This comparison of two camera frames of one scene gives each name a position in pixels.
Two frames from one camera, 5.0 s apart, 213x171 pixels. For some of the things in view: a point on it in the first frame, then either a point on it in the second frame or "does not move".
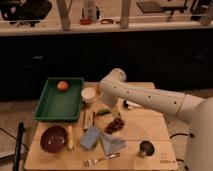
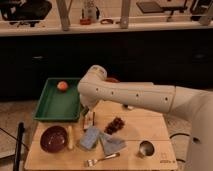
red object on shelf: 85,21 does not move
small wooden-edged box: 88,119 does not move
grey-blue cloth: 112,144 does not move
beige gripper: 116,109 → 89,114
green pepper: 103,112 → 84,110
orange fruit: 62,85 does not move
